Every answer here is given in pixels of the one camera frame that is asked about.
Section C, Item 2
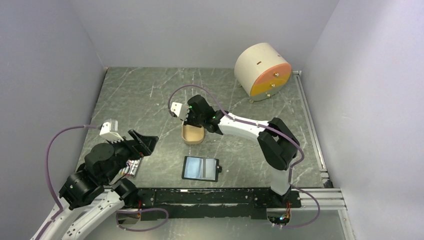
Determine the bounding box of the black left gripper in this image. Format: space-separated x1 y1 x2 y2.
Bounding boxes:
103 127 159 183

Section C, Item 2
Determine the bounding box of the beige oval tray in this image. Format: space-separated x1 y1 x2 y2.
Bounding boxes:
181 122 205 145

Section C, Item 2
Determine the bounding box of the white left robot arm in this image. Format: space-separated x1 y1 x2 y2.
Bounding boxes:
32 129 159 240

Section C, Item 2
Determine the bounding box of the cream round drawer cabinet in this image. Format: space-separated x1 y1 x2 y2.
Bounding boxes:
234 42 292 102

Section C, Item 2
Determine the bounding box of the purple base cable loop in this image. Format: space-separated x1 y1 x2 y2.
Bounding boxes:
115 205 169 233

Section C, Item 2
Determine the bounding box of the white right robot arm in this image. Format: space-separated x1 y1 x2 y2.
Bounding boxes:
184 94 299 207

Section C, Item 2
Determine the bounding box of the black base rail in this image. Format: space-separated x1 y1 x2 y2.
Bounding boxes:
123 187 289 220

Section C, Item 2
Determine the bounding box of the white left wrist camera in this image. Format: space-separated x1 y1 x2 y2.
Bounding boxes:
99 119 122 143

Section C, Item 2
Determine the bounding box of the black leather card holder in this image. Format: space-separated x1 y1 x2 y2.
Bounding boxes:
181 156 223 182

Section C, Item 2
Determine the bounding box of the rainbow striped card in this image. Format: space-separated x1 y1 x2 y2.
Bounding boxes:
119 159 142 178

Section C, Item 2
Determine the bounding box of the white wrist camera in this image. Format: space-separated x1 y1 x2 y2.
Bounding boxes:
99 119 122 143
170 102 190 121

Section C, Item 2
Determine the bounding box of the aluminium side rail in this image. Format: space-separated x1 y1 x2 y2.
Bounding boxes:
293 70 334 188

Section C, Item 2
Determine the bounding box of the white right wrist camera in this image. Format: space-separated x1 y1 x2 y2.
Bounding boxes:
170 102 190 121

